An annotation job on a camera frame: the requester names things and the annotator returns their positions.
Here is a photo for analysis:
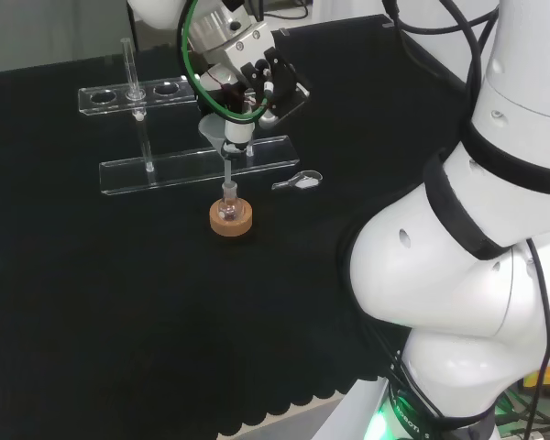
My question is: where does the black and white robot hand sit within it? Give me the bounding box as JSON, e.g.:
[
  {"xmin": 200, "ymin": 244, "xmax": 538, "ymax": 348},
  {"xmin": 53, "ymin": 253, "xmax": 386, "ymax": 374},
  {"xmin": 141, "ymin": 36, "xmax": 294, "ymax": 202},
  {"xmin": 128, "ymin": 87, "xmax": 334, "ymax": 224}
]
[{"xmin": 195, "ymin": 25, "xmax": 313, "ymax": 155}]

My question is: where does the clear plastic funnel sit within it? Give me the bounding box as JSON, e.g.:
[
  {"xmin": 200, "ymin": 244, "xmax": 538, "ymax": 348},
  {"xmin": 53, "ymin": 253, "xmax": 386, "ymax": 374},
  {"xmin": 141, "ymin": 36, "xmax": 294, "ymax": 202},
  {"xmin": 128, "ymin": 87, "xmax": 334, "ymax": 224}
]
[{"xmin": 196, "ymin": 115, "xmax": 236, "ymax": 185}]

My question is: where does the clear acrylic funnel stand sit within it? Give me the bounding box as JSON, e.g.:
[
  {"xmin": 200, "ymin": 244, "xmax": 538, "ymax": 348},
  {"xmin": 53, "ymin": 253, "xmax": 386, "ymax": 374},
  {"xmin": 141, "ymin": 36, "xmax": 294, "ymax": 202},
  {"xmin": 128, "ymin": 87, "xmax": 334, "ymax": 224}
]
[{"xmin": 77, "ymin": 38, "xmax": 301, "ymax": 197}]

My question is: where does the clear glass weighing funnel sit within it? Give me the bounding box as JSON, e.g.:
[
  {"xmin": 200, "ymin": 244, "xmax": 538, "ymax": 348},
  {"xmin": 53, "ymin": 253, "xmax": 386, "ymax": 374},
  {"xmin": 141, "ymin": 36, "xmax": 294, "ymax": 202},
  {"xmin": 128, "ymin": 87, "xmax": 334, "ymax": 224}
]
[{"xmin": 270, "ymin": 170, "xmax": 325, "ymax": 192}]

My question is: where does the small round-bottom glass flask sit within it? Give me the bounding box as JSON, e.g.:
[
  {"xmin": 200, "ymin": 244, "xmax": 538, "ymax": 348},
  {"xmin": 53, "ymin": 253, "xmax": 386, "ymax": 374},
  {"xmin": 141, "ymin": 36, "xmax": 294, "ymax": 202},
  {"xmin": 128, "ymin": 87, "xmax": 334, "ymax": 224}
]
[{"xmin": 217, "ymin": 180, "xmax": 240, "ymax": 225}]

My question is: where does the black bench cloth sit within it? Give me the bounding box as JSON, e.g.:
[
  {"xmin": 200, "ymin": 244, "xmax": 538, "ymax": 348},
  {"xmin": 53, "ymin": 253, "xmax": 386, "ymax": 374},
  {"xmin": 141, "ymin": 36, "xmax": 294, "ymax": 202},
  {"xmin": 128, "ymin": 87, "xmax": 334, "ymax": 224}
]
[{"xmin": 0, "ymin": 13, "xmax": 469, "ymax": 439}]

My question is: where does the round cork ring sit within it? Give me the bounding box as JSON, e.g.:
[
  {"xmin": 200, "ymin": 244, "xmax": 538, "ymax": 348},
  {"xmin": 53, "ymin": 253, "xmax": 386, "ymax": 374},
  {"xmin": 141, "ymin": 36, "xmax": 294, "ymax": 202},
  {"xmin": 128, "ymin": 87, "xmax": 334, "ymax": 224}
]
[{"xmin": 208, "ymin": 196, "xmax": 255, "ymax": 238}]

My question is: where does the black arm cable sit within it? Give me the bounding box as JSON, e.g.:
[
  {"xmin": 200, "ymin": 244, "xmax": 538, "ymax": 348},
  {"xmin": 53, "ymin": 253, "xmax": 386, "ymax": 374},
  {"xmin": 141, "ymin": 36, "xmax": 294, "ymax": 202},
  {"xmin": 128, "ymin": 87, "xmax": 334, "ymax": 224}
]
[
  {"xmin": 524, "ymin": 236, "xmax": 550, "ymax": 413},
  {"xmin": 380, "ymin": 0, "xmax": 503, "ymax": 138}
]

